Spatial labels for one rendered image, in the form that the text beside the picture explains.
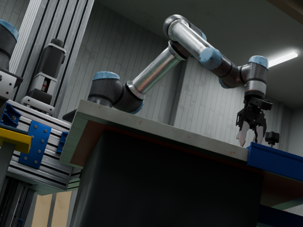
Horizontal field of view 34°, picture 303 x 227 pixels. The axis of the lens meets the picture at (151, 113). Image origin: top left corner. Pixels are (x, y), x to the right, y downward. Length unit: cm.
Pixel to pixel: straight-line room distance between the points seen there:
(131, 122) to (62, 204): 751
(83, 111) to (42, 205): 744
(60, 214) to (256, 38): 522
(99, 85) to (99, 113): 94
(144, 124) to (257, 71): 66
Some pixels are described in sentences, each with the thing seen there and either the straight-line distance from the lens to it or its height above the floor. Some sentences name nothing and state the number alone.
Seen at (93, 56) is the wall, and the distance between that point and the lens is 1004.
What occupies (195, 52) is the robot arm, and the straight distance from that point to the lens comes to 192.
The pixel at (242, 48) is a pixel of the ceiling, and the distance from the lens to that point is 1097.
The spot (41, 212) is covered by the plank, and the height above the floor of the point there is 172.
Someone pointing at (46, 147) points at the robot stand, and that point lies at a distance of 205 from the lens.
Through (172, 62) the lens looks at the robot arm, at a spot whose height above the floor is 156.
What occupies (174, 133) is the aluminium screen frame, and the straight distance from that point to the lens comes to 135.
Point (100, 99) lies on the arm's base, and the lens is 222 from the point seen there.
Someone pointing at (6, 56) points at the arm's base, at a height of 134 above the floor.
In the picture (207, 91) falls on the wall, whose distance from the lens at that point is 1147.
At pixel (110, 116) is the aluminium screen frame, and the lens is 132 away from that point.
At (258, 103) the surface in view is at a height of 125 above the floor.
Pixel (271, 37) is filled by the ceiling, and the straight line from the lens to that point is 1048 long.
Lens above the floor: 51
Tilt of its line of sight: 22 degrees up
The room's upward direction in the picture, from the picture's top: 13 degrees clockwise
